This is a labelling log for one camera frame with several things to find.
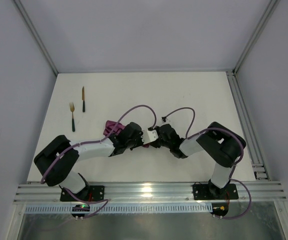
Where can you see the aluminium right side rail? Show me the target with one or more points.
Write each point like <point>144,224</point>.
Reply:
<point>256,155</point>

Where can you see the controller board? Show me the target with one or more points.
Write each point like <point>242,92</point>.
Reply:
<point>80,211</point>
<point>219,211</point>

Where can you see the right corner frame post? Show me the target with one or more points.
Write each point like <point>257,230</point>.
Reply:
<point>259,28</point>

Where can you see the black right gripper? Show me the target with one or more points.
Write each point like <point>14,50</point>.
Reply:
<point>162,140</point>

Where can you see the left corner frame post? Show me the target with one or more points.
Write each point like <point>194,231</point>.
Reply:
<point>35,35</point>

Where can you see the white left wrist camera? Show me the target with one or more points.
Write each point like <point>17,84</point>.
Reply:
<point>149,136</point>

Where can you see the purple cloth napkin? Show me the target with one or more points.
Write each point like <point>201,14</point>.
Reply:
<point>111,127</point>

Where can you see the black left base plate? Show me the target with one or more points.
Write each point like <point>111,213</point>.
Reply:
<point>93,193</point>

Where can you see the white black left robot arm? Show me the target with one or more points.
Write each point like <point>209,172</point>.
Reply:
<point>56,161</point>

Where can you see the gold fork black handle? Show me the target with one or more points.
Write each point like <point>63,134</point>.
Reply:
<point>72,109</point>

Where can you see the slotted grey cable duct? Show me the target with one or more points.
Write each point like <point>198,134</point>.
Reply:
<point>122,208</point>

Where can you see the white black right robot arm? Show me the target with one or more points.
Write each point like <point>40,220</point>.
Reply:
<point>225,147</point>

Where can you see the left controller board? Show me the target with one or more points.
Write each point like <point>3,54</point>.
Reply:
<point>80,211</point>

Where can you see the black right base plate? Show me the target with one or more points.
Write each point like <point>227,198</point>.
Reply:
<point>208,191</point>

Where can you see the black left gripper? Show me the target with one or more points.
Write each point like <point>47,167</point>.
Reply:
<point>131,137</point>

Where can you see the gold knife black handle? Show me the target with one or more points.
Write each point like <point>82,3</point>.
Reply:
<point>83,99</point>

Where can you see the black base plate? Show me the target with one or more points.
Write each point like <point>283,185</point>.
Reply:
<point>93,193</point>
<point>208,191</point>

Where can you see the right controller board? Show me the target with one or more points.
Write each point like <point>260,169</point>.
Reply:
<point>219,211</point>

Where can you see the aluminium front rail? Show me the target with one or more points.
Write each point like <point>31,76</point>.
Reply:
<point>150,192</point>

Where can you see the aluminium rail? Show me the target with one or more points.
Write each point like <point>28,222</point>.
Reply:
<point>150,192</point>
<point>256,155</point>

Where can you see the corner frame post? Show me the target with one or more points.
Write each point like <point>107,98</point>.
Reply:
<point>35,35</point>
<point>259,28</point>

